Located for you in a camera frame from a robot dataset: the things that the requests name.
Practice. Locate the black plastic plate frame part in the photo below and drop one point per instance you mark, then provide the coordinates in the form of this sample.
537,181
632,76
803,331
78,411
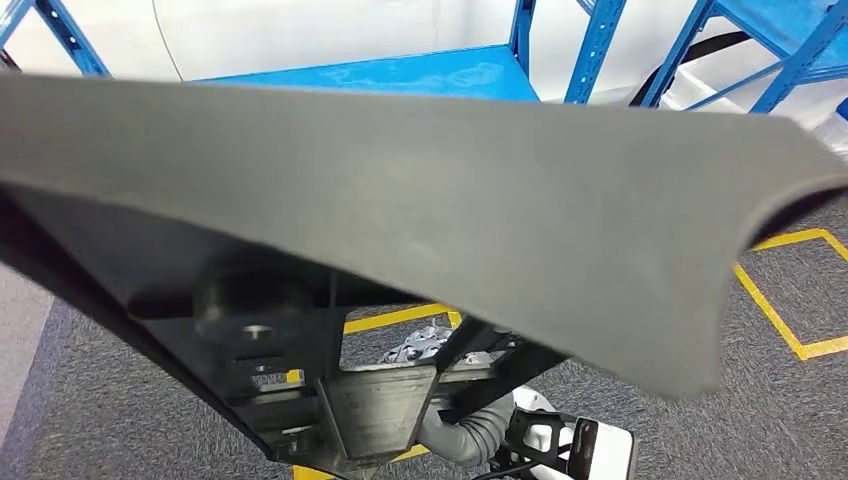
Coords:
464,199

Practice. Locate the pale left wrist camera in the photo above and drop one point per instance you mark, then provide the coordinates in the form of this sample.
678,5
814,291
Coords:
596,447

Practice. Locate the white car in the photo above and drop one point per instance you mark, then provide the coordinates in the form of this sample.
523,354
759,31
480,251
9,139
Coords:
298,33

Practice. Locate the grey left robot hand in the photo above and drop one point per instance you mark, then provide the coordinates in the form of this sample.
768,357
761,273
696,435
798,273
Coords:
417,344

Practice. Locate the blue metal shelf rack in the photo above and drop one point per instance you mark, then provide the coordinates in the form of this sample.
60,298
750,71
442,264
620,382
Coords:
782,20
397,73

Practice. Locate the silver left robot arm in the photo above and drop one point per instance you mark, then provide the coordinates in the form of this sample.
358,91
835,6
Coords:
464,430

